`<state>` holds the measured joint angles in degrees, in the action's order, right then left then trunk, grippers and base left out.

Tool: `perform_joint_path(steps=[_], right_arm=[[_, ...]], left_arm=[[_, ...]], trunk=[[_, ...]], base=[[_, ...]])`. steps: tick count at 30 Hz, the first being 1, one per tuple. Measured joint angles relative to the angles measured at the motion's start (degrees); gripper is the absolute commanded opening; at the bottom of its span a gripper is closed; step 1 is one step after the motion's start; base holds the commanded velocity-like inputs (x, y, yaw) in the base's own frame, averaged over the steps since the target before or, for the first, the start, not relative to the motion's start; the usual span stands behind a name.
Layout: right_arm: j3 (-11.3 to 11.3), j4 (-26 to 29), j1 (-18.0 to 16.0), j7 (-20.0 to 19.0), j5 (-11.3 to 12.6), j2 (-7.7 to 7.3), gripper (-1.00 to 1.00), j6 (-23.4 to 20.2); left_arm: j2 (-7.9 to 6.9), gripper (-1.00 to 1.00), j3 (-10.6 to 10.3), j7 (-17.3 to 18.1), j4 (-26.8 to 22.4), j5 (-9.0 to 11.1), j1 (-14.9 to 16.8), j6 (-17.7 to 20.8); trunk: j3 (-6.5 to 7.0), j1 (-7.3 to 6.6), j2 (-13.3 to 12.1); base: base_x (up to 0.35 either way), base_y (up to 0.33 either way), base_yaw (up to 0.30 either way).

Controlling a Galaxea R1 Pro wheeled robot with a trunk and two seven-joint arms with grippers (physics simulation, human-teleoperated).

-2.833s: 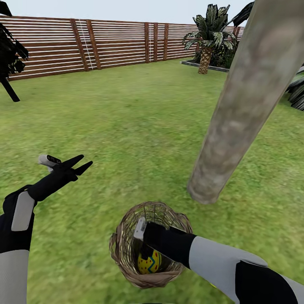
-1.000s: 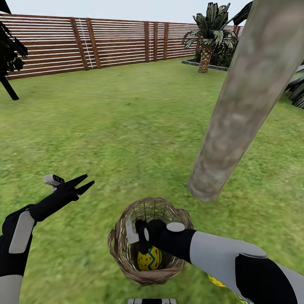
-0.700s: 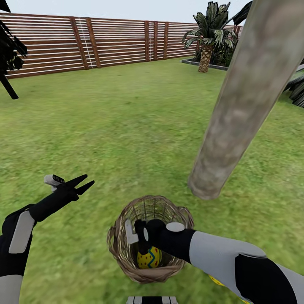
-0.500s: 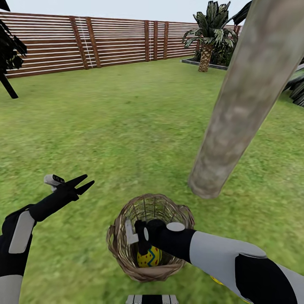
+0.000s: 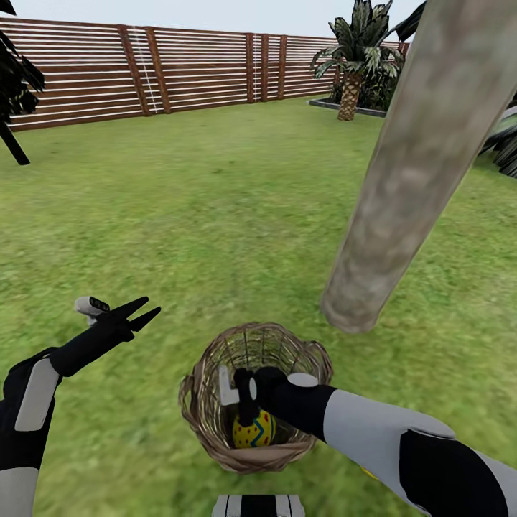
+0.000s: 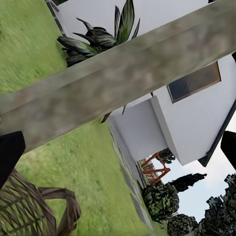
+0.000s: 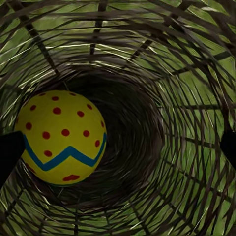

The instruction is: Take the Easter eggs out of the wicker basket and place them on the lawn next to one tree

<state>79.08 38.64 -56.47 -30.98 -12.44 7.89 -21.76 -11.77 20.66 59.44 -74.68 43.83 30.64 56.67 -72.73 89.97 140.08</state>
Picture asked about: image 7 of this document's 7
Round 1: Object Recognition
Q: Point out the easter egg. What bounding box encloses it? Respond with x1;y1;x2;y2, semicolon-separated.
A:
14;89;108;187

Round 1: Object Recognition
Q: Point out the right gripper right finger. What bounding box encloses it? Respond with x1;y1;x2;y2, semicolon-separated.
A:
220;130;236;170

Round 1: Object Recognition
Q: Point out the wicker basket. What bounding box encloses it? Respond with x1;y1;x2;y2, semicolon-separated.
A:
0;0;236;236

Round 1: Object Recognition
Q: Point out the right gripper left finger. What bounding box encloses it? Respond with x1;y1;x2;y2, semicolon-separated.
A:
0;131;26;189

